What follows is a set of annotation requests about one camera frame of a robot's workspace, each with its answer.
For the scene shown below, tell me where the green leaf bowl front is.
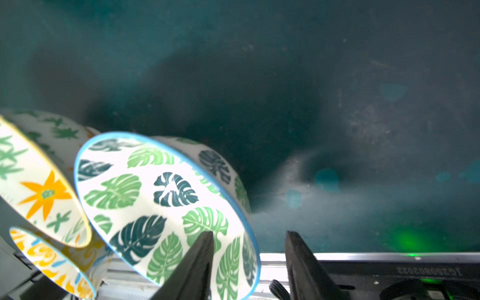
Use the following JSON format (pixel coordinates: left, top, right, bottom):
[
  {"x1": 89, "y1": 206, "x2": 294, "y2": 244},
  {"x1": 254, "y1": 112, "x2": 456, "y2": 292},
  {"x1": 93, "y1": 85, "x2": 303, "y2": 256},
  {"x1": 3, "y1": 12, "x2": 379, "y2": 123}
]
[{"x1": 74, "y1": 132, "x2": 261, "y2": 300}]

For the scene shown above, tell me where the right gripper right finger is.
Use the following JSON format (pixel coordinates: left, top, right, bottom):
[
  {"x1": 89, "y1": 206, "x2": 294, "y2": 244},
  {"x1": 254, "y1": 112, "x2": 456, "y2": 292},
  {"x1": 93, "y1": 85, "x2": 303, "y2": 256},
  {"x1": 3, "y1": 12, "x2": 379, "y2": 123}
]
[{"x1": 285, "y1": 231, "x2": 349, "y2": 300}]

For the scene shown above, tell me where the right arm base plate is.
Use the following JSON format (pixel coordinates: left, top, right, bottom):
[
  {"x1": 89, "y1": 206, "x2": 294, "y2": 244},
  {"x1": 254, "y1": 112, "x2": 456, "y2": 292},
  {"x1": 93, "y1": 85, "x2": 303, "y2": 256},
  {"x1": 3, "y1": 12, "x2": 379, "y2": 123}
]
[{"x1": 320, "y1": 256, "x2": 480, "y2": 300}]

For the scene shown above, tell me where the yellow flower bowl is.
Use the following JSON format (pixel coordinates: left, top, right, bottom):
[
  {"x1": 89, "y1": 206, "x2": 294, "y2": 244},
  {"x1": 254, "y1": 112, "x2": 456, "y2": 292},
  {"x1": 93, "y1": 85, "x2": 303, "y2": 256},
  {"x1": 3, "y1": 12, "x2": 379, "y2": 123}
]
[{"x1": 1, "y1": 108, "x2": 95, "y2": 248}]

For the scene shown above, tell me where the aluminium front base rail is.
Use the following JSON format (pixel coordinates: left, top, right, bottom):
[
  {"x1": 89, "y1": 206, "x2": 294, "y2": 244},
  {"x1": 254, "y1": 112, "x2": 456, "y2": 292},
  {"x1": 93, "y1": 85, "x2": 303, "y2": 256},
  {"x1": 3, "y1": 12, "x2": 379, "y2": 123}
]
[{"x1": 98, "y1": 252, "x2": 480, "y2": 300}]

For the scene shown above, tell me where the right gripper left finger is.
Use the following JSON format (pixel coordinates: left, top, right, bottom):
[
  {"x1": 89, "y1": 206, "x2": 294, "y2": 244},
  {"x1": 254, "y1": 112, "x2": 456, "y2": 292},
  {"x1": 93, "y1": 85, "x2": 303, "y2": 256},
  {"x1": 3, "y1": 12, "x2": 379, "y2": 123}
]
[{"x1": 151, "y1": 231, "x2": 214, "y2": 300}]

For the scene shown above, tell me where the yellow blue ornament bowl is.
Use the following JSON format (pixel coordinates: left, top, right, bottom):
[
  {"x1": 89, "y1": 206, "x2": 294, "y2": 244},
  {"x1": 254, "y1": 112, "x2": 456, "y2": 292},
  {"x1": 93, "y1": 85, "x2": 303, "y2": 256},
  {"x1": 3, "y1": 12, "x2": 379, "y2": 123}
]
[{"x1": 9, "y1": 226, "x2": 113, "y2": 300}]

